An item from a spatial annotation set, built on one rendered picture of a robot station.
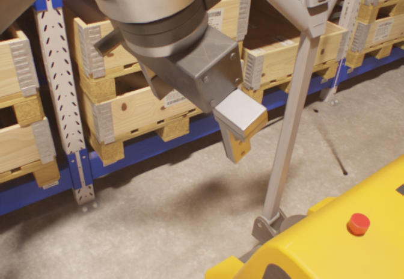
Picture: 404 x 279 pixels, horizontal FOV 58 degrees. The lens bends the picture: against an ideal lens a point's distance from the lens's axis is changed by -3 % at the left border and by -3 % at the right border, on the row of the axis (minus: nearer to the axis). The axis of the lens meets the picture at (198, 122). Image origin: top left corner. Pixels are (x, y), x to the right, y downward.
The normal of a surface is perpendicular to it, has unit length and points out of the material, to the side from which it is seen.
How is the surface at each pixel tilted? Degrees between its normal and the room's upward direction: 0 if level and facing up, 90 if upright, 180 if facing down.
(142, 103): 90
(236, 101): 25
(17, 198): 90
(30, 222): 0
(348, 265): 0
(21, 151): 90
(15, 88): 90
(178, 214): 0
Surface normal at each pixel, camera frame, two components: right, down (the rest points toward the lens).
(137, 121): 0.57, 0.50
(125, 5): -0.23, 0.84
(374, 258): 0.04, -0.81
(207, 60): -0.19, -0.54
